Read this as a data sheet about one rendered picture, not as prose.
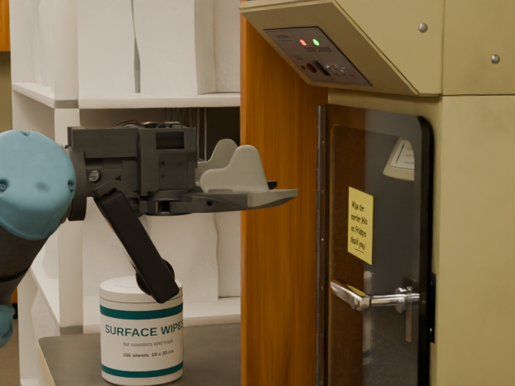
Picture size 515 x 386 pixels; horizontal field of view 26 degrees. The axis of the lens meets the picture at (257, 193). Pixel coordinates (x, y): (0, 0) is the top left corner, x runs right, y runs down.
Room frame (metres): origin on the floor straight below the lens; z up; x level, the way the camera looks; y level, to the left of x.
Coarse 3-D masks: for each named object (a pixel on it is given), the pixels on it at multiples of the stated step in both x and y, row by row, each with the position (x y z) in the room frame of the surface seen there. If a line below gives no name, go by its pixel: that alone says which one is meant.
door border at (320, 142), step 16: (320, 112) 1.37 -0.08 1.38; (320, 128) 1.37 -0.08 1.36; (320, 144) 1.37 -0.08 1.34; (320, 160) 1.37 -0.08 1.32; (320, 176) 1.37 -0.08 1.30; (320, 192) 1.37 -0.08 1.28; (320, 208) 1.37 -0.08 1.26; (320, 224) 1.37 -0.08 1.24; (320, 240) 1.36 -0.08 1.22; (320, 256) 1.36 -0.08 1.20; (320, 272) 1.36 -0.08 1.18; (320, 288) 1.36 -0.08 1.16; (320, 304) 1.36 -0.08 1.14; (320, 320) 1.36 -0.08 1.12; (320, 336) 1.36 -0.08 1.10; (320, 352) 1.36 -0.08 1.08; (320, 368) 1.36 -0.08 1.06; (320, 384) 1.36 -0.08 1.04
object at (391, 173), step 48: (336, 144) 1.31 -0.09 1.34; (384, 144) 1.17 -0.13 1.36; (336, 192) 1.31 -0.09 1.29; (384, 192) 1.17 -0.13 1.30; (336, 240) 1.31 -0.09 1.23; (384, 240) 1.16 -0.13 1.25; (384, 288) 1.16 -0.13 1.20; (336, 336) 1.31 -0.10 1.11; (384, 336) 1.16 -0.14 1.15; (336, 384) 1.30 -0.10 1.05; (384, 384) 1.16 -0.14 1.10
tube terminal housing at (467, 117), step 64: (448, 0) 1.07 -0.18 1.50; (512, 0) 1.09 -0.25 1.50; (448, 64) 1.07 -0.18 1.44; (512, 64) 1.09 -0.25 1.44; (448, 128) 1.07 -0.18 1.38; (512, 128) 1.09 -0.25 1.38; (448, 192) 1.08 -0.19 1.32; (512, 192) 1.09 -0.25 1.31; (448, 256) 1.08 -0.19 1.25; (512, 256) 1.10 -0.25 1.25; (448, 320) 1.08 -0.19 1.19; (512, 320) 1.10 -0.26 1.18; (448, 384) 1.08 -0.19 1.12; (512, 384) 1.10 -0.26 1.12
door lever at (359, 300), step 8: (336, 280) 1.18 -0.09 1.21; (336, 288) 1.16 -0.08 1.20; (344, 288) 1.14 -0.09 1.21; (352, 288) 1.14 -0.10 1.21; (400, 288) 1.12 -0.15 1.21; (336, 296) 1.16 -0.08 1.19; (344, 296) 1.14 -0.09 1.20; (352, 296) 1.11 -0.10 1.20; (360, 296) 1.10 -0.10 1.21; (368, 296) 1.10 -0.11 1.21; (376, 296) 1.11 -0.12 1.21; (384, 296) 1.11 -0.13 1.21; (392, 296) 1.11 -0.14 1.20; (400, 296) 1.11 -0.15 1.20; (352, 304) 1.11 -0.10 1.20; (360, 304) 1.10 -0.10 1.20; (368, 304) 1.10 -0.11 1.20; (376, 304) 1.10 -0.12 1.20; (384, 304) 1.11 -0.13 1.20; (392, 304) 1.11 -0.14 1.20; (400, 304) 1.11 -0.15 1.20
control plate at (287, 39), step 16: (272, 32) 1.30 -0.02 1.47; (288, 32) 1.24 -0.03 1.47; (304, 32) 1.19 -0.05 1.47; (320, 32) 1.15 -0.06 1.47; (288, 48) 1.30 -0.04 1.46; (304, 48) 1.24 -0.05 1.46; (320, 48) 1.19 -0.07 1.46; (336, 48) 1.15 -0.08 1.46; (304, 64) 1.30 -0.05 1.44; (336, 64) 1.19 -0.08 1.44; (352, 64) 1.15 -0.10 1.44; (320, 80) 1.30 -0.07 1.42; (336, 80) 1.25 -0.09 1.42; (352, 80) 1.20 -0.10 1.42
